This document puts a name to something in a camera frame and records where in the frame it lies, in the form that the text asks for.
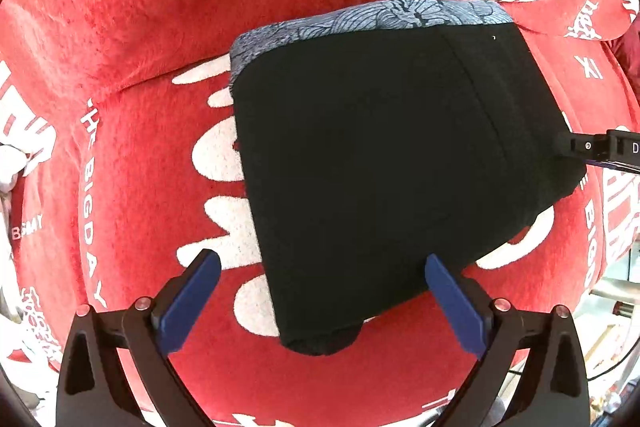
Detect red printed blanket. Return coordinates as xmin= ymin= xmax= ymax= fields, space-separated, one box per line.
xmin=0 ymin=0 xmax=640 ymax=427

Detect black pants with patterned waistband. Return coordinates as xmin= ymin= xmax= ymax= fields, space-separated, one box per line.
xmin=229 ymin=0 xmax=588 ymax=356

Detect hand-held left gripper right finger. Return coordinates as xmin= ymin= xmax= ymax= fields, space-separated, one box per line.
xmin=424 ymin=254 xmax=592 ymax=427

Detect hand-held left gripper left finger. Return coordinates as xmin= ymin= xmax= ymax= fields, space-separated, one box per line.
xmin=55 ymin=249 xmax=222 ymax=427

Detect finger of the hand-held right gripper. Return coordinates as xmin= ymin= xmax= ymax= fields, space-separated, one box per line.
xmin=555 ymin=129 xmax=640 ymax=171

